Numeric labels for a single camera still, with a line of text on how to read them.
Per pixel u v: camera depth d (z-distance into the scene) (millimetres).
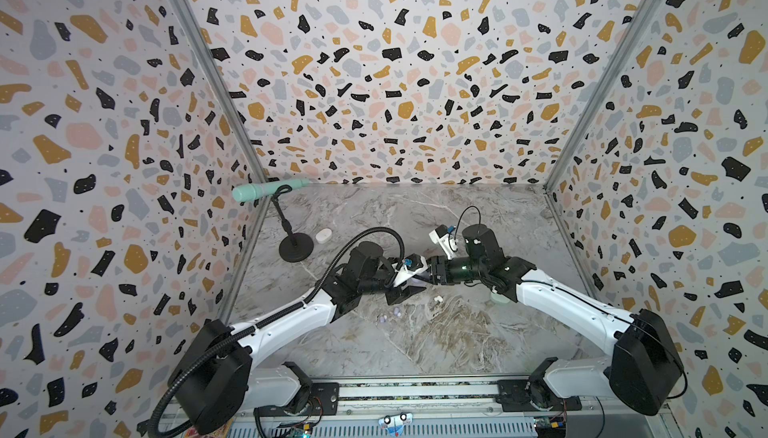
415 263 650
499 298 609
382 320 858
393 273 649
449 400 746
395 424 688
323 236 1028
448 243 713
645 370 415
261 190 763
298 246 1008
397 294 689
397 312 877
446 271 684
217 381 397
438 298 905
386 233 587
